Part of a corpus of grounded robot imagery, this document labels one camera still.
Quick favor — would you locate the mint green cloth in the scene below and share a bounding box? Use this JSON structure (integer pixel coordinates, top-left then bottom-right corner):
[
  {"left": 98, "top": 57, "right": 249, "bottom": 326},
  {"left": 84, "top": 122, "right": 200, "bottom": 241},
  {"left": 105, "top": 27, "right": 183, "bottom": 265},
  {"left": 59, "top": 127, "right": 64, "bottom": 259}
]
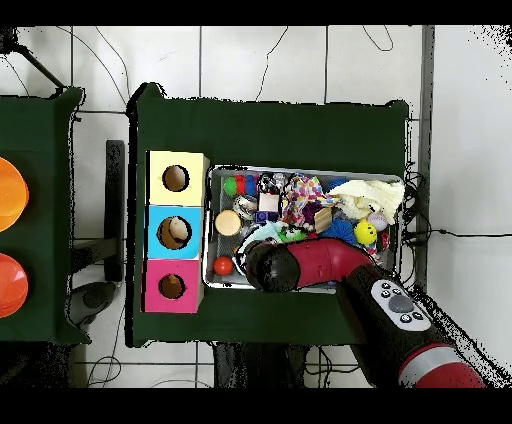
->
[{"left": 239, "top": 221, "right": 283, "bottom": 245}]

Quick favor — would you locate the shallow clear mesh bin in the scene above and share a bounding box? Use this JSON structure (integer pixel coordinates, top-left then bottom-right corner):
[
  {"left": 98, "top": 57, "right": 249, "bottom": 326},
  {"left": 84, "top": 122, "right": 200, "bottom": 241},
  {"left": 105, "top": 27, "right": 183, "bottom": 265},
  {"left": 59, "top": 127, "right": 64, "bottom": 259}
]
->
[{"left": 203, "top": 165, "right": 404, "bottom": 293}]

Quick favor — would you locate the wooden box with three holes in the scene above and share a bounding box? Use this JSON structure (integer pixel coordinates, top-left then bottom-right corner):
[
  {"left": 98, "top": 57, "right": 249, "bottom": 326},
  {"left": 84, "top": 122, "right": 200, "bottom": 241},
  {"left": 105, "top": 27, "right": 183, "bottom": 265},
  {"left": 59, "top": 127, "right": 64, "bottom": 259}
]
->
[{"left": 143, "top": 150, "right": 211, "bottom": 315}]

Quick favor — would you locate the crushed silver can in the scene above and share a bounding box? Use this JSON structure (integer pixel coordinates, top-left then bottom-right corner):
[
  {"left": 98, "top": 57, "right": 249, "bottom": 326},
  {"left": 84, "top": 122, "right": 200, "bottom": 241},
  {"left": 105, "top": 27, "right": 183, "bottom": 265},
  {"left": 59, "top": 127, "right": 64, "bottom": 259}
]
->
[{"left": 234, "top": 195, "right": 261, "bottom": 221}]

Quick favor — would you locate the toy hamburger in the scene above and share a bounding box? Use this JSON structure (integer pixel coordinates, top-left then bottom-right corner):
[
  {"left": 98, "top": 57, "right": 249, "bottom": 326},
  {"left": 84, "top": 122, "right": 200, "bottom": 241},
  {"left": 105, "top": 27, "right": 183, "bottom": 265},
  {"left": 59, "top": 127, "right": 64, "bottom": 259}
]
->
[{"left": 215, "top": 209, "right": 243, "bottom": 238}]

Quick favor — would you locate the colourful polka dot cloth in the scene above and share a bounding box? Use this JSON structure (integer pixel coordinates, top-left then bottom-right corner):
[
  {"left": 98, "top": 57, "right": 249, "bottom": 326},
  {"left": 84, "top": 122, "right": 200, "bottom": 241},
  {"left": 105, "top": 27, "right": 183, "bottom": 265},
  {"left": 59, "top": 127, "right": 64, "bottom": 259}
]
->
[{"left": 279, "top": 174, "right": 337, "bottom": 229}]

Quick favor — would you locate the red ball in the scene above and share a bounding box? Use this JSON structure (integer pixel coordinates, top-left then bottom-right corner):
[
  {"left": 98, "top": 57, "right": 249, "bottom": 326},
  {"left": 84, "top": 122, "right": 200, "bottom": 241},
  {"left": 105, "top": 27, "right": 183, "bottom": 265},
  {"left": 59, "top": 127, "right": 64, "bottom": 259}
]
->
[{"left": 213, "top": 255, "right": 236, "bottom": 277}]

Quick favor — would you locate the dark green table cloth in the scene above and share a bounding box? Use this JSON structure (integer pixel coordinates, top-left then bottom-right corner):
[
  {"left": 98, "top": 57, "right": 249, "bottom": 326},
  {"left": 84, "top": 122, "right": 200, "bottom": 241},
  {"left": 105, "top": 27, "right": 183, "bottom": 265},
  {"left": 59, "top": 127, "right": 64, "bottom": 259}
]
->
[
  {"left": 0, "top": 86, "right": 86, "bottom": 345},
  {"left": 126, "top": 82, "right": 411, "bottom": 349}
]

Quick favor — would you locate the large yellow ball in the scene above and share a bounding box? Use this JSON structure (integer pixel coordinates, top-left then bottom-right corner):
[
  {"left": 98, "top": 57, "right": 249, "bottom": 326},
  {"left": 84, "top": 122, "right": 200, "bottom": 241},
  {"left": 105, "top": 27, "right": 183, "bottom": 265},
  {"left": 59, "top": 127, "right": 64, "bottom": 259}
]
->
[{"left": 354, "top": 219, "right": 379, "bottom": 247}]

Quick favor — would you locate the cream yellow cloth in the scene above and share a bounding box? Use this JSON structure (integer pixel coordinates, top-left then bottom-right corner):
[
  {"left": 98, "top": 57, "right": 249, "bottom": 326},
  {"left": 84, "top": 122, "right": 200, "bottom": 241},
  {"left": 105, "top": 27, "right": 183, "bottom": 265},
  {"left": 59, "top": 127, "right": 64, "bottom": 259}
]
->
[{"left": 331, "top": 179, "right": 407, "bottom": 226}]

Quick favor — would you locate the black stand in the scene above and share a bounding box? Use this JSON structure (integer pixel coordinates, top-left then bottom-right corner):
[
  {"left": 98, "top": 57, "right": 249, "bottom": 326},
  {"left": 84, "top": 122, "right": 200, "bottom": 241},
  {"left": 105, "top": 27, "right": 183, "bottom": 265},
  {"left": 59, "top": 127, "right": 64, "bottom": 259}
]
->
[{"left": 103, "top": 139, "right": 128, "bottom": 283}]

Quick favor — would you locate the orange bowl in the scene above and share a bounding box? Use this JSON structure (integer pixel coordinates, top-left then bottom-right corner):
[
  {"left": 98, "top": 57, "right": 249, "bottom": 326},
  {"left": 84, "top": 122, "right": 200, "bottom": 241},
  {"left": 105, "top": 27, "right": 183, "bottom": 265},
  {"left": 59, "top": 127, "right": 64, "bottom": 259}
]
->
[
  {"left": 0, "top": 156, "right": 30, "bottom": 234},
  {"left": 0, "top": 252, "right": 30, "bottom": 320}
]

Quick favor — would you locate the black cable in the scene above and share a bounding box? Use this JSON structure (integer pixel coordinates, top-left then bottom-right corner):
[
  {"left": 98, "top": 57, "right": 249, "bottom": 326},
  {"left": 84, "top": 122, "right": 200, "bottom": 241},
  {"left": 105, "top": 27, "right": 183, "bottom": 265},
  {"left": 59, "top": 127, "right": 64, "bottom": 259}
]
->
[
  {"left": 403, "top": 226, "right": 512, "bottom": 242},
  {"left": 255, "top": 26, "right": 291, "bottom": 102}
]

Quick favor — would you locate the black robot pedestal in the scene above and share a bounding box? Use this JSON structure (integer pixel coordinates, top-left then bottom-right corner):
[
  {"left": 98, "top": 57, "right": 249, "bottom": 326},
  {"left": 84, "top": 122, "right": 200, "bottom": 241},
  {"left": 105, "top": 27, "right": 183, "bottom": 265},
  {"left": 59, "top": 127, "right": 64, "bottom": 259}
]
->
[{"left": 211, "top": 342, "right": 313, "bottom": 389}]

